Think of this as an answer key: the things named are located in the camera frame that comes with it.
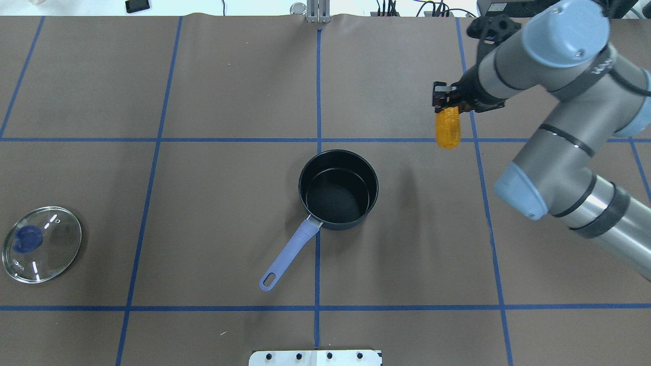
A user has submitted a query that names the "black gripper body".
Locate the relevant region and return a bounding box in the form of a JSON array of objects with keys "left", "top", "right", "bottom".
[{"left": 450, "top": 15, "right": 522, "bottom": 113}]

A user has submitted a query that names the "yellow corn cob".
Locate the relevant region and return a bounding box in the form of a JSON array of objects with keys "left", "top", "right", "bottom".
[{"left": 435, "top": 107, "right": 461, "bottom": 149}]

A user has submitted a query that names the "glass pot lid blue knob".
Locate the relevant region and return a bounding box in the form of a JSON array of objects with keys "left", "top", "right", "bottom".
[{"left": 2, "top": 206, "right": 83, "bottom": 284}]

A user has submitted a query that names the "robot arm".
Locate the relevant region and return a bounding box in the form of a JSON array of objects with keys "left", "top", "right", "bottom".
[{"left": 432, "top": 1, "right": 650, "bottom": 280}]

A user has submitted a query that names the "black laptop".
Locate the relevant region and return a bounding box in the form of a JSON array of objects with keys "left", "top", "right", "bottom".
[{"left": 476, "top": 0, "right": 558, "bottom": 18}]

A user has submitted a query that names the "black orange power strip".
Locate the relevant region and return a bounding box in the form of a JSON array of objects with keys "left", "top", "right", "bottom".
[{"left": 369, "top": 1, "right": 453, "bottom": 18}]

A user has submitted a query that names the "blue saucepan with handle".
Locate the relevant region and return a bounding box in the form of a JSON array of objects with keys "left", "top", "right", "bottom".
[{"left": 258, "top": 149, "right": 379, "bottom": 292}]

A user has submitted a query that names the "aluminium frame post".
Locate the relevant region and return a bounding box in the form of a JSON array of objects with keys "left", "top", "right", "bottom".
[{"left": 290, "top": 0, "right": 332, "bottom": 24}]

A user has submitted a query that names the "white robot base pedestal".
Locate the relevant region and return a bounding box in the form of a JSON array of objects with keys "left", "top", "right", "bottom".
[{"left": 248, "top": 349, "right": 383, "bottom": 365}]

